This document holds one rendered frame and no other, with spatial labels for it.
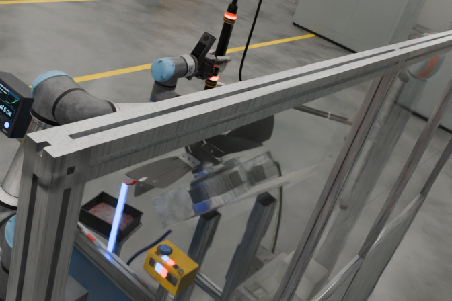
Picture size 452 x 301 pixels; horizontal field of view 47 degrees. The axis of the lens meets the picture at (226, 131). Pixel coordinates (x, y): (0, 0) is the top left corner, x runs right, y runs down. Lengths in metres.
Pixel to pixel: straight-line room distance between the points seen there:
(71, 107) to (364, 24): 7.98
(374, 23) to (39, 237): 8.73
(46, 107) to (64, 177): 1.06
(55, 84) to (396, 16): 7.81
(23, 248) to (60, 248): 0.03
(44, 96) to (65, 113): 0.10
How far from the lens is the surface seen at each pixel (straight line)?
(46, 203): 0.49
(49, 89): 1.53
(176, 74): 1.75
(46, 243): 0.52
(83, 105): 1.46
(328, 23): 9.42
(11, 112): 2.29
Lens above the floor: 2.30
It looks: 27 degrees down
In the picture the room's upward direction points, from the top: 18 degrees clockwise
